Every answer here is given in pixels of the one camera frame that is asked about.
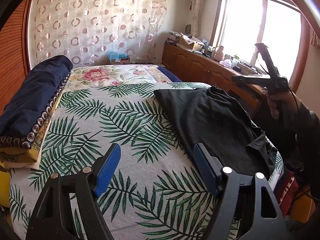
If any black printed t-shirt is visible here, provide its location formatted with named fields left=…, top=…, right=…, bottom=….
left=154, top=86, right=277, bottom=178

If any person right hand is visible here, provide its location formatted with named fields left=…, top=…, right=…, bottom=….
left=266, top=91, right=302, bottom=119

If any palm leaf print bedsheet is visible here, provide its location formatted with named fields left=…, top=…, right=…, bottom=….
left=9, top=82, right=216, bottom=239

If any pink thermos jug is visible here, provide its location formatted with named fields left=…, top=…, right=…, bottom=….
left=214, top=45, right=224, bottom=61

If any red bag beside bed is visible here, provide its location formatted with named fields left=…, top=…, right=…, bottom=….
left=274, top=168, right=298, bottom=217

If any long wooden side cabinet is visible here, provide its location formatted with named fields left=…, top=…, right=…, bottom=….
left=162, top=43, right=267, bottom=117

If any floral quilt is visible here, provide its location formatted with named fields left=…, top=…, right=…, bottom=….
left=65, top=64, right=181, bottom=91

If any cardboard box on cabinet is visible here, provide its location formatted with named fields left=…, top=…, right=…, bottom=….
left=178, top=34, right=204, bottom=51

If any folded navy blue blanket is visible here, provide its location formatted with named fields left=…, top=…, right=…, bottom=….
left=0, top=55, right=74, bottom=169

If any yellow plush toy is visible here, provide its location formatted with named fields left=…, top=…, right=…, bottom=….
left=0, top=163, right=10, bottom=207

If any box with blue cloth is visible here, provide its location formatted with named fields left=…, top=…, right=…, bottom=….
left=107, top=51, right=130, bottom=65

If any beige window side curtain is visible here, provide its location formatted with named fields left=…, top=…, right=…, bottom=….
left=191, top=0, right=204, bottom=37

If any circle patterned sheer curtain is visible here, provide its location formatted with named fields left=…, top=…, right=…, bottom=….
left=28, top=0, right=167, bottom=67

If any window with wooden frame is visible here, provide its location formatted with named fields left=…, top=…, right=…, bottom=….
left=209, top=0, right=312, bottom=93

